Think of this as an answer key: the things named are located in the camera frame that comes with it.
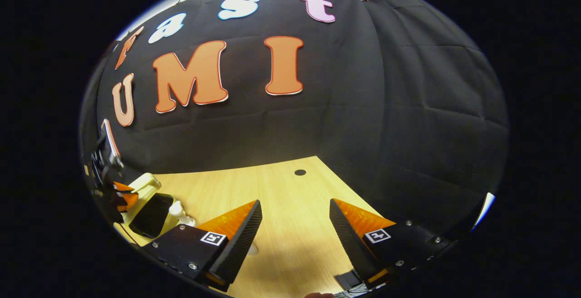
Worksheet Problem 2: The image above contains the white pump bottle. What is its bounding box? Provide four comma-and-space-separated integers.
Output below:
168, 200, 196, 227

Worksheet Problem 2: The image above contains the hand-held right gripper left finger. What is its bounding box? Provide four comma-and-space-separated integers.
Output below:
145, 199, 263, 292

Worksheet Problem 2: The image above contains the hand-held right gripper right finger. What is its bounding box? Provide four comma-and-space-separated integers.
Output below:
329, 198, 455, 290

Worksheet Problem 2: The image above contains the cream yellow small suitcase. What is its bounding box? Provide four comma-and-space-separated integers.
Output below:
120, 173, 176, 239

